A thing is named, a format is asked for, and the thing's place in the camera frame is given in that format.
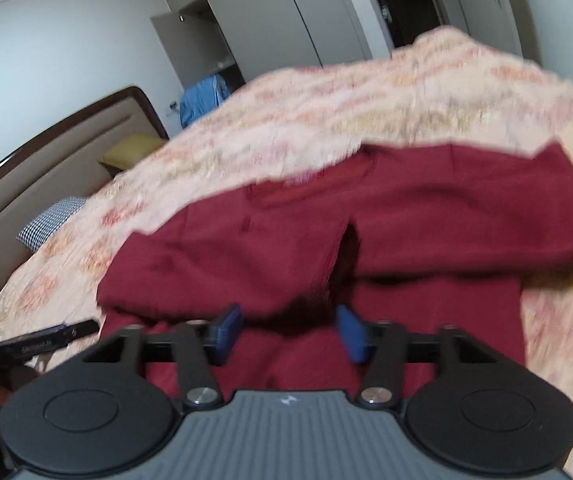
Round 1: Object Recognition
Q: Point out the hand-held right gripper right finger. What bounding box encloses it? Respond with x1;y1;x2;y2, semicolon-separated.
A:
335;304;500;407

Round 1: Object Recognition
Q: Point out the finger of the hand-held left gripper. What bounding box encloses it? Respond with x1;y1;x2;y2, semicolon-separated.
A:
0;320;100;363

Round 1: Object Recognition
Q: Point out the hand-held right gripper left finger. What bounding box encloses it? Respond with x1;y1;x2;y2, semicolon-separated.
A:
82;304;244;408

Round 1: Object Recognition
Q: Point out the dark red garment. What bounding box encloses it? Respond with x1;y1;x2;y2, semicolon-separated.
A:
96;142;573;403

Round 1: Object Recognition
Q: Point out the houndstooth pillow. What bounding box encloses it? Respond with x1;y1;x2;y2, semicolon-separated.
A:
16;196;89;251

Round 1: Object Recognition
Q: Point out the brown padded headboard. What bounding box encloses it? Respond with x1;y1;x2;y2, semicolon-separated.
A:
0;86;170;307

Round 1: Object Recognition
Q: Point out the mustard yellow pillow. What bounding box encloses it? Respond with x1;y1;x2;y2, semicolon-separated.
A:
98;134;167;171

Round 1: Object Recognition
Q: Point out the blue garment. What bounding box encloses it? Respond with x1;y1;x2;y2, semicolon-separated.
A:
179;74;232;129

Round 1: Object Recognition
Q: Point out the floral peach bedspread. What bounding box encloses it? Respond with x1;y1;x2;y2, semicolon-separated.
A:
0;25;573;480

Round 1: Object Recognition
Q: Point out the grey wardrobe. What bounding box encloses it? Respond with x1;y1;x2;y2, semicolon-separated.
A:
150;0;393;92

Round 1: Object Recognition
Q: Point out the white door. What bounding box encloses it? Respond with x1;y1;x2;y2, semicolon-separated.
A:
441;0;523;57

